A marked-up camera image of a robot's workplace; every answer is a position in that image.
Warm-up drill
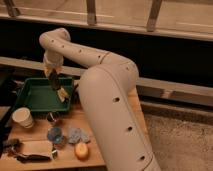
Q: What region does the small metal can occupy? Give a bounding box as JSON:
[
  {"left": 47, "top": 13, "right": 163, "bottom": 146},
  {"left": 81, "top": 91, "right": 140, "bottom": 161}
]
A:
[{"left": 46, "top": 112, "right": 60, "bottom": 126}]

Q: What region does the green plastic tray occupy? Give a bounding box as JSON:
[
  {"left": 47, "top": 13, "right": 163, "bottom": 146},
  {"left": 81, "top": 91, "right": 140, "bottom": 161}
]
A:
[{"left": 13, "top": 78, "right": 71, "bottom": 114}]

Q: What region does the blue crumpled cloth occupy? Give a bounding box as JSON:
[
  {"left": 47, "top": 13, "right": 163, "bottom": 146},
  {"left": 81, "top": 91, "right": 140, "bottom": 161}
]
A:
[{"left": 68, "top": 128, "right": 90, "bottom": 144}]

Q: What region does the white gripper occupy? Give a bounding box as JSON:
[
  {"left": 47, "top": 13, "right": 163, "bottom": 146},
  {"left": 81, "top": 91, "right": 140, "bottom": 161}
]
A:
[{"left": 43, "top": 53, "right": 64, "bottom": 78}]

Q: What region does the white paper cup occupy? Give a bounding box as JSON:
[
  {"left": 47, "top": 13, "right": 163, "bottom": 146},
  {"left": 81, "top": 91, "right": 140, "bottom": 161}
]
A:
[{"left": 12, "top": 107, "right": 34, "bottom": 128}]

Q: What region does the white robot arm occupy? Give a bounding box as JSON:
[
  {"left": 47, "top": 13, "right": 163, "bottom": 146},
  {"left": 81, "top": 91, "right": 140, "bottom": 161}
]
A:
[{"left": 39, "top": 28, "right": 161, "bottom": 171}]

